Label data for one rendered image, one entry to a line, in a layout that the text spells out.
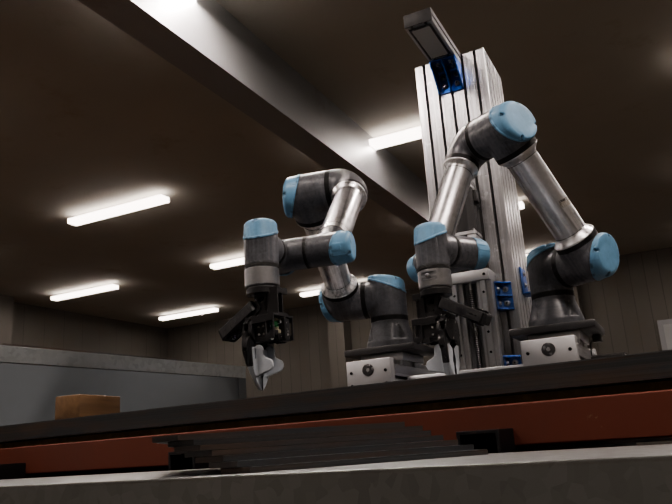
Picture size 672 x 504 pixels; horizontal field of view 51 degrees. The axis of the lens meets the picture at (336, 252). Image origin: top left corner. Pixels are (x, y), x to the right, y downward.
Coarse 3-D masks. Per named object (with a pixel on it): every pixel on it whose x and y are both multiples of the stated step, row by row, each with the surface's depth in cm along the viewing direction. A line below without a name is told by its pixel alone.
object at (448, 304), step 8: (440, 304) 154; (448, 304) 153; (456, 304) 152; (456, 312) 151; (464, 312) 150; (472, 312) 149; (480, 312) 148; (488, 312) 151; (472, 320) 149; (480, 320) 148; (488, 320) 149
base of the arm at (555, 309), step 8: (536, 296) 196; (544, 296) 194; (552, 296) 193; (560, 296) 192; (568, 296) 193; (536, 304) 196; (544, 304) 193; (552, 304) 192; (560, 304) 191; (568, 304) 192; (576, 304) 194; (536, 312) 195; (544, 312) 192; (552, 312) 191; (560, 312) 190; (568, 312) 192; (576, 312) 191; (536, 320) 193; (544, 320) 191; (552, 320) 190; (560, 320) 189; (568, 320) 189; (576, 320) 190
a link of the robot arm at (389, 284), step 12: (372, 276) 219; (384, 276) 217; (396, 276) 218; (360, 288) 219; (372, 288) 217; (384, 288) 216; (396, 288) 216; (372, 300) 216; (384, 300) 215; (396, 300) 215; (372, 312) 217; (384, 312) 214; (396, 312) 214
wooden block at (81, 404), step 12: (60, 396) 135; (72, 396) 134; (84, 396) 134; (96, 396) 138; (108, 396) 141; (60, 408) 134; (72, 408) 133; (84, 408) 134; (96, 408) 137; (108, 408) 140
